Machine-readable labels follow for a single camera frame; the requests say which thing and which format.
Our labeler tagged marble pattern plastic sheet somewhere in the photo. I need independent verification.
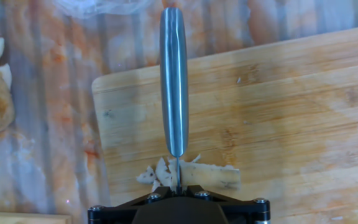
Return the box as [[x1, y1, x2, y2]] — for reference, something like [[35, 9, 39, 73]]
[[0, 0, 358, 224]]

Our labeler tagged small lotus slice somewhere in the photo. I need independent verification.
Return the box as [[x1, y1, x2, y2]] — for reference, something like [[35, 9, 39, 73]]
[[136, 166, 157, 185], [155, 157, 172, 187]]

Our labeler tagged wooden peg rack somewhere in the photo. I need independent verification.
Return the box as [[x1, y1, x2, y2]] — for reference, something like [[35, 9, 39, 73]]
[[0, 211, 73, 224]]

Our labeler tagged steel cleaver knife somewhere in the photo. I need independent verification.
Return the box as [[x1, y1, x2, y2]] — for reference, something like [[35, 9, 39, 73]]
[[159, 6, 190, 194]]

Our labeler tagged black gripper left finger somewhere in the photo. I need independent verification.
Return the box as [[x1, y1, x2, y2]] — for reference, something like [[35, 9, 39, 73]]
[[87, 185, 180, 224]]

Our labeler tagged clear plastic bag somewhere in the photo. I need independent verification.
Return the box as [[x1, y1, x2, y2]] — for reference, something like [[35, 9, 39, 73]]
[[53, 0, 155, 18]]

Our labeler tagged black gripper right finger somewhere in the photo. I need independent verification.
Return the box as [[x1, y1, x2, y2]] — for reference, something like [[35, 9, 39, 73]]
[[178, 184, 272, 224]]

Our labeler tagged lotus root piece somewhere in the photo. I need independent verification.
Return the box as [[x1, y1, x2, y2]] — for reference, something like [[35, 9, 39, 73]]
[[168, 154, 241, 191]]

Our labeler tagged bamboo cutting board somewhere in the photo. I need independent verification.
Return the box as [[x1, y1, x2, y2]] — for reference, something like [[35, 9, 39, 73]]
[[91, 24, 358, 224]]

